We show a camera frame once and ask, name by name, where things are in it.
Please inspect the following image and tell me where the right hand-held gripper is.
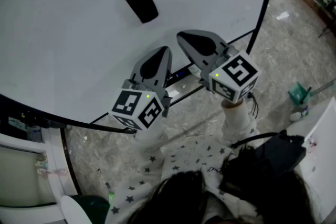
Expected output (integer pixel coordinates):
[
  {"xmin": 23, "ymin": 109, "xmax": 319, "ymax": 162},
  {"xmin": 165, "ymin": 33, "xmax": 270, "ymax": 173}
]
[{"xmin": 176, "ymin": 30, "xmax": 263, "ymax": 103}]

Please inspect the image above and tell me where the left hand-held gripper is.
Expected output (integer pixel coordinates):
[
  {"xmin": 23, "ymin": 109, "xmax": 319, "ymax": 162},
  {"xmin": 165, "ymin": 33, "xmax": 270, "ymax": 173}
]
[{"xmin": 109, "ymin": 46, "xmax": 173, "ymax": 131}]

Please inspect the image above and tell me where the black rectangular eraser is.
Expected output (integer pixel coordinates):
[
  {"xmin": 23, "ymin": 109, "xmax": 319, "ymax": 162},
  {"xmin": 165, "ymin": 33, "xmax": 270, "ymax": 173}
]
[{"xmin": 122, "ymin": 0, "xmax": 160, "ymax": 24}]

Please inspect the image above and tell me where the black shoulder bag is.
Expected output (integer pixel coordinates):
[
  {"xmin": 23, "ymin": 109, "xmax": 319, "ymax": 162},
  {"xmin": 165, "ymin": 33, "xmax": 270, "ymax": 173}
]
[{"xmin": 223, "ymin": 130, "xmax": 307, "ymax": 192}]

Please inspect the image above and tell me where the person's right forearm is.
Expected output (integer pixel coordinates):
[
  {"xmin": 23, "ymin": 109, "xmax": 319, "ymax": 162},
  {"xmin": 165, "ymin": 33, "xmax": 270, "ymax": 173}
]
[{"xmin": 220, "ymin": 98, "xmax": 259, "ymax": 145}]

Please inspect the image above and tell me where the person's left forearm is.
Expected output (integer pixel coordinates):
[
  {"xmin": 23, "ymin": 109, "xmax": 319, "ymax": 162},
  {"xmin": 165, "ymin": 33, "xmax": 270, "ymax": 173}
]
[{"xmin": 106, "ymin": 123, "xmax": 170, "ymax": 224}]

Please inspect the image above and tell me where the person's star-patterned white top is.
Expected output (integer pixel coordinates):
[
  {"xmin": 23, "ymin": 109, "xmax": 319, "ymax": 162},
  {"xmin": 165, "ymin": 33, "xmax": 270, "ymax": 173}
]
[{"xmin": 157, "ymin": 136, "xmax": 260, "ymax": 224}]

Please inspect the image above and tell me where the green plastic dustpan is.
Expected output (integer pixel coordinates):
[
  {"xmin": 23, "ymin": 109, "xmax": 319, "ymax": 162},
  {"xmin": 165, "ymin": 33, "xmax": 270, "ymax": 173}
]
[{"xmin": 288, "ymin": 82, "xmax": 313, "ymax": 106}]

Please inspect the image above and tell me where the small white bottle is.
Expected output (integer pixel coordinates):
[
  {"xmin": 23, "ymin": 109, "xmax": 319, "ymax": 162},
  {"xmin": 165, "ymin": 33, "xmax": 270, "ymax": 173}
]
[{"xmin": 290, "ymin": 105, "xmax": 309, "ymax": 121}]

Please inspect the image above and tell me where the green bottle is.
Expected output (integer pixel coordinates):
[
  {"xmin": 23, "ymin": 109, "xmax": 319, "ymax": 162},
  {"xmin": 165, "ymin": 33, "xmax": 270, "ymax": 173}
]
[{"xmin": 104, "ymin": 182, "xmax": 117, "ymax": 204}]

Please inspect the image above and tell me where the clear plastic container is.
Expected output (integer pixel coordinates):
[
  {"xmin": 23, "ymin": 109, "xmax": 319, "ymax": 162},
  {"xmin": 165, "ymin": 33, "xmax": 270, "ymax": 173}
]
[{"xmin": 26, "ymin": 125, "xmax": 43, "ymax": 142}]

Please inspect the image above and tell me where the black electronic device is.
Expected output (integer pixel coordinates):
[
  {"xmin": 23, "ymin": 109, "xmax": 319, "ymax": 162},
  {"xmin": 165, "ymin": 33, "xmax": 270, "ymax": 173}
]
[{"xmin": 0, "ymin": 107, "xmax": 66, "ymax": 142}]

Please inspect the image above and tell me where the white stained table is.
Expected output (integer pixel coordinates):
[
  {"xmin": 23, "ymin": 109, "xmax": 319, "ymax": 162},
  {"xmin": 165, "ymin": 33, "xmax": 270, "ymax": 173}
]
[{"xmin": 293, "ymin": 97, "xmax": 336, "ymax": 224}]

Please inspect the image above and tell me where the white shelf cabinet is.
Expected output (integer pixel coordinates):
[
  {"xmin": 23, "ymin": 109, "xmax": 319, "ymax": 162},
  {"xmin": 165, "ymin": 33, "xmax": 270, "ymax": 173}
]
[{"xmin": 0, "ymin": 132, "xmax": 79, "ymax": 224}]

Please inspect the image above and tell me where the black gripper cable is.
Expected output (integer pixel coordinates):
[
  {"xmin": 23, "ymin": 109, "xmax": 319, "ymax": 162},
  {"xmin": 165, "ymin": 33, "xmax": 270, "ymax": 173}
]
[{"xmin": 246, "ymin": 93, "xmax": 260, "ymax": 118}]

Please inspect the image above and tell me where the white board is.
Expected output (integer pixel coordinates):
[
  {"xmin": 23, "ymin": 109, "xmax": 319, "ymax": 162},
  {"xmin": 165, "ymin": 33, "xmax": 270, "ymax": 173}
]
[{"xmin": 0, "ymin": 0, "xmax": 274, "ymax": 134}]

